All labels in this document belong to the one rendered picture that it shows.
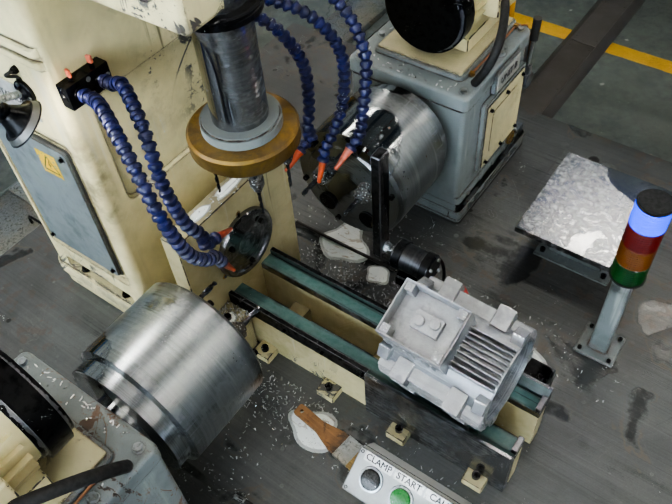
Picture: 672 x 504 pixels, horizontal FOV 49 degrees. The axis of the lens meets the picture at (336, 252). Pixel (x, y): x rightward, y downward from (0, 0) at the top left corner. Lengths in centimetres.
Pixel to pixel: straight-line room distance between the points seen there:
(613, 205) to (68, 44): 111
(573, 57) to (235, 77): 267
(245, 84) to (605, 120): 243
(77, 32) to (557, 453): 107
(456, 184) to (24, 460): 105
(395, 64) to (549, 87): 189
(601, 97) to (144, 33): 253
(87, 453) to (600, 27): 322
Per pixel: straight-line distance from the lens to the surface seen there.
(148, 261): 145
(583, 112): 336
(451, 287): 124
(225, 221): 136
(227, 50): 105
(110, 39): 119
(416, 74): 155
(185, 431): 115
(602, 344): 154
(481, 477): 138
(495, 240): 171
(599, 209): 165
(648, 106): 346
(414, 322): 117
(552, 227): 159
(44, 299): 176
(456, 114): 152
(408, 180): 142
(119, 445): 108
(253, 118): 112
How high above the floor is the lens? 208
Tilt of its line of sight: 50 degrees down
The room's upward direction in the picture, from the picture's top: 5 degrees counter-clockwise
